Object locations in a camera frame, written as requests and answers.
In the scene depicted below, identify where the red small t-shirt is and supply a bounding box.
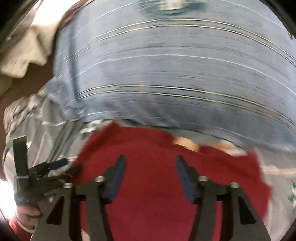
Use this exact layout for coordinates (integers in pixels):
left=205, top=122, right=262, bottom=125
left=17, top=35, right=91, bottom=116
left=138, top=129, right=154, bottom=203
left=72, top=123, right=270, bottom=240

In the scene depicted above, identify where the red sleeved left forearm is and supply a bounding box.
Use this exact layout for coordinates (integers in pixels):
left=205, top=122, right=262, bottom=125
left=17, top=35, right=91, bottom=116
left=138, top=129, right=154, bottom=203
left=9, top=216, right=35, bottom=241

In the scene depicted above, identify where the person's left hand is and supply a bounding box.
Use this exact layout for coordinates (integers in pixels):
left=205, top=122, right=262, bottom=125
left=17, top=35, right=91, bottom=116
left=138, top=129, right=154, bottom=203
left=16, top=198, right=53, bottom=230

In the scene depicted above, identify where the cream white crumpled cloth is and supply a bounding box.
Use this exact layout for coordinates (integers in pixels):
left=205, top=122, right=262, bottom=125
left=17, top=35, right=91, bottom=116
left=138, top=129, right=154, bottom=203
left=1, top=22, right=59, bottom=78

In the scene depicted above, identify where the blue plaid pillow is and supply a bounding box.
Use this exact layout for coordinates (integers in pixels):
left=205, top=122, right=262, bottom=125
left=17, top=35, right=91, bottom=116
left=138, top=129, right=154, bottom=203
left=46, top=1, right=295, bottom=152

